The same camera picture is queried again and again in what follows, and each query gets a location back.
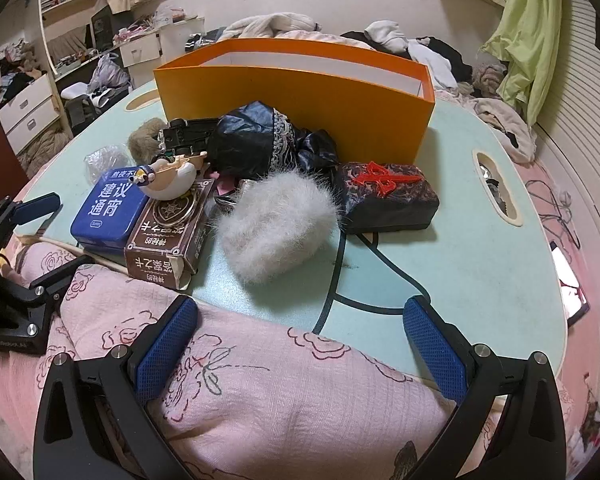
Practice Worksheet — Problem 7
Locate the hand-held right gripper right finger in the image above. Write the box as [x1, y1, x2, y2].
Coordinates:
[402, 295, 568, 480]

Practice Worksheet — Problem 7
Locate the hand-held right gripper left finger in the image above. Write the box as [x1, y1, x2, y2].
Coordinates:
[32, 295, 201, 480]

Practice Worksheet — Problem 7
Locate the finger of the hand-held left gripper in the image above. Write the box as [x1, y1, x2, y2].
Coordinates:
[9, 255, 96, 343]
[0, 191, 62, 257]

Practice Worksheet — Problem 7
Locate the tan furry ball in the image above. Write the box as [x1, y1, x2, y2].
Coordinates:
[127, 117, 169, 166]

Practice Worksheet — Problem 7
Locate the orange cardboard box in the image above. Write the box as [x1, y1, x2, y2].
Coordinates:
[152, 37, 437, 166]

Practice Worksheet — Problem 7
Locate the blue metal tin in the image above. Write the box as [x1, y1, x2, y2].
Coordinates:
[70, 165, 153, 256]

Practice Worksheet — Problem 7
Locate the teal cartoon lap desk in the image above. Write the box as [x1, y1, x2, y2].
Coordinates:
[30, 87, 569, 382]

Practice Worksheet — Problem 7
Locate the clear plastic bag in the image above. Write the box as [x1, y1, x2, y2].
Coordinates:
[83, 145, 132, 182]

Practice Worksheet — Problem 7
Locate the white drawer cabinet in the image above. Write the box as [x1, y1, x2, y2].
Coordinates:
[0, 72, 64, 157]

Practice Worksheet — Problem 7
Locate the brown printed card box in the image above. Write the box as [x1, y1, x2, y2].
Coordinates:
[124, 179, 219, 291]

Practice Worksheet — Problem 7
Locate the pink floral quilt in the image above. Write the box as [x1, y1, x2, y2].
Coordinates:
[0, 237, 600, 480]

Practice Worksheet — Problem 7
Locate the white duck figurine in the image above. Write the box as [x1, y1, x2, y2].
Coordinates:
[135, 155, 209, 200]

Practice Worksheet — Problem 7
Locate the smartphone with lit screen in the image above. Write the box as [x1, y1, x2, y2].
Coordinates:
[549, 240, 592, 332]

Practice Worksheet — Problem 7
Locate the dark box with red emblem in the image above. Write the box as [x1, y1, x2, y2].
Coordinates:
[334, 161, 441, 235]

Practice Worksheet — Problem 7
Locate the white plastic bag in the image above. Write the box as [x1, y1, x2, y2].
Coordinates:
[86, 52, 132, 94]

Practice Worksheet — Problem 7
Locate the white furry ball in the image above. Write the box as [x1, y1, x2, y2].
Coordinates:
[214, 169, 344, 287]

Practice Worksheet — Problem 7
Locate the black plastic gadget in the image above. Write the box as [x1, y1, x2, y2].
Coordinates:
[155, 117, 222, 157]

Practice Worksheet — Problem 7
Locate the white drawer unit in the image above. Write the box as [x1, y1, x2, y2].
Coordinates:
[119, 16, 207, 79]

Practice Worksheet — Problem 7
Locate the white bookshelf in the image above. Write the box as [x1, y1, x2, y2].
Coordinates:
[36, 0, 112, 77]

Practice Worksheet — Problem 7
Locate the black glossy lace-trimmed bag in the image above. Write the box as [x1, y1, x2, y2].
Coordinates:
[207, 101, 339, 179]

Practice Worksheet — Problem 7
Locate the tan crumpled garment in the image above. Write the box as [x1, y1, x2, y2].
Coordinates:
[459, 62, 537, 162]

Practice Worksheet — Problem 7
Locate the black garment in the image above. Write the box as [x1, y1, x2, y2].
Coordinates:
[340, 30, 474, 82]

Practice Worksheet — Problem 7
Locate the white garment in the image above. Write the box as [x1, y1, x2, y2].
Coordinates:
[364, 20, 459, 90]

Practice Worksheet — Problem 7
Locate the beige garment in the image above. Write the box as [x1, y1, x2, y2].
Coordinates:
[217, 11, 322, 44]

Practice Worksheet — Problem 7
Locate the green cloth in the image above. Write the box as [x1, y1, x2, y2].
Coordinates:
[479, 0, 567, 128]

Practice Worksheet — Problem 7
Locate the black cable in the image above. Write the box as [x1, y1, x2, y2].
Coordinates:
[524, 179, 582, 252]

